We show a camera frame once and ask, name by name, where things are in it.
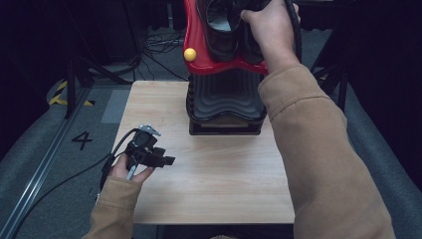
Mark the person's left hand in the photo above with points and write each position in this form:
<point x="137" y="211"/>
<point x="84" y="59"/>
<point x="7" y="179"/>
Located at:
<point x="119" y="169"/>

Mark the black leather shoe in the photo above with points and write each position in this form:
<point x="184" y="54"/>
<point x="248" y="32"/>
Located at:
<point x="252" y="49"/>
<point x="222" y="43"/>

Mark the metal floor rail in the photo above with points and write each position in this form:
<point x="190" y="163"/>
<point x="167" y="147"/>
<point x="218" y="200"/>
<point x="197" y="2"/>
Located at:
<point x="40" y="172"/>

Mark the yellow and black floor tape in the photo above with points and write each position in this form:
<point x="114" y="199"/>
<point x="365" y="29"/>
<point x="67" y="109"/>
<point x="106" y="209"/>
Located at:
<point x="56" y="98"/>

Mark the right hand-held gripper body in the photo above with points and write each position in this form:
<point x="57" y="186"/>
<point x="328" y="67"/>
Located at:
<point x="252" y="4"/>

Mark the person's right hand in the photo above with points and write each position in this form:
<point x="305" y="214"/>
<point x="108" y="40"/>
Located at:
<point x="275" y="30"/>

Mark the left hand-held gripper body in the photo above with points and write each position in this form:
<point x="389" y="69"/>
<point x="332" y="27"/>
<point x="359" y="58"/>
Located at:
<point x="142" y="149"/>

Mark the red and black shoe rack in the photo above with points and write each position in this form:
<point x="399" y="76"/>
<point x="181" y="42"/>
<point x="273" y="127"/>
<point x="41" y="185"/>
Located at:
<point x="225" y="96"/>

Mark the black metal stand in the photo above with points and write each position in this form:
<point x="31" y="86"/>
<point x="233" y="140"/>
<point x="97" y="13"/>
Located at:
<point x="70" y="93"/>
<point x="341" y="96"/>

